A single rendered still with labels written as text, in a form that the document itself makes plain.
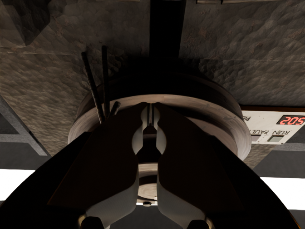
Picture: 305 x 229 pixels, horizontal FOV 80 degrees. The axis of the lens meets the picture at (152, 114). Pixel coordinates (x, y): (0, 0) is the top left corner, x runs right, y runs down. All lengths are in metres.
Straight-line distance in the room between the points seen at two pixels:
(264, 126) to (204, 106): 0.37
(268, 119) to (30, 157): 8.93
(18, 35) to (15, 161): 9.14
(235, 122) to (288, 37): 0.18
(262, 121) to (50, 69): 0.64
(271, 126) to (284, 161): 8.87
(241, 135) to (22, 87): 0.59
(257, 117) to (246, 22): 0.34
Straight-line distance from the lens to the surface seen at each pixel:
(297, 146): 6.75
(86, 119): 0.41
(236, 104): 0.47
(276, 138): 0.78
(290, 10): 0.42
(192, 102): 0.35
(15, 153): 9.62
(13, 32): 0.32
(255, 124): 0.68
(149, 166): 0.37
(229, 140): 0.44
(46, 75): 0.57
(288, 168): 9.51
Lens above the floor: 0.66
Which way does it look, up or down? 49 degrees up
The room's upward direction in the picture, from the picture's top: 178 degrees counter-clockwise
